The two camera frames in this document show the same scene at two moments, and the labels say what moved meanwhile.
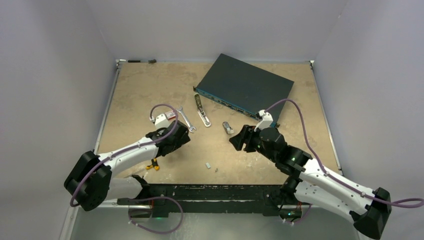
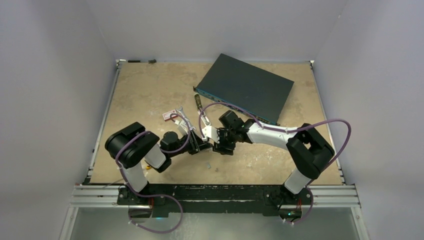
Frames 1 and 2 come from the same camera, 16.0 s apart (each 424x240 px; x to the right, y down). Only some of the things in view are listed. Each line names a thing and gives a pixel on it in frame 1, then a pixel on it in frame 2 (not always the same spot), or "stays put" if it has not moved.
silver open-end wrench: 191,127 stays put
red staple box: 170,114 stays put
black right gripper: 238,140 → 220,147
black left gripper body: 183,140 → 191,146
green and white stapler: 205,120 stays put
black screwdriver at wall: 149,61 stays put
